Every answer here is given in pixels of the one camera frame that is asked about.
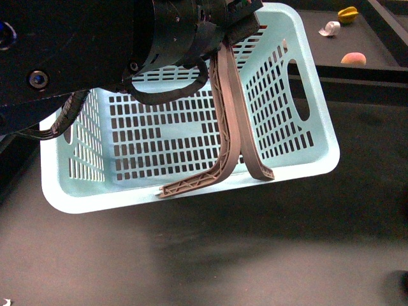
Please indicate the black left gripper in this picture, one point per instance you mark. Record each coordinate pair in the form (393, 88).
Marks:
(179, 33)

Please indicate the brown front basket handle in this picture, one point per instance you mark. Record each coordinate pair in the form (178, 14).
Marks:
(228, 130)

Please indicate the brown basket handle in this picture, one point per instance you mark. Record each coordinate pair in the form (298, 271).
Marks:
(228, 130)
(253, 162)

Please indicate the light blue plastic basket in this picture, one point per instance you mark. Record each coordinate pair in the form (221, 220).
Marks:
(120, 152)

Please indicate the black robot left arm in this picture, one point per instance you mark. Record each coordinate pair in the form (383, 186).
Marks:
(54, 52)

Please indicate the yellow starfruit far right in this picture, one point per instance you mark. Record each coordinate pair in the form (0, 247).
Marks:
(347, 15)

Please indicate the pink peach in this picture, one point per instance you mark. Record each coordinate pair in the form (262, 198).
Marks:
(354, 58)

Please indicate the black fruit display tray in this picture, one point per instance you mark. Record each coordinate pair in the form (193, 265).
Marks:
(376, 34)

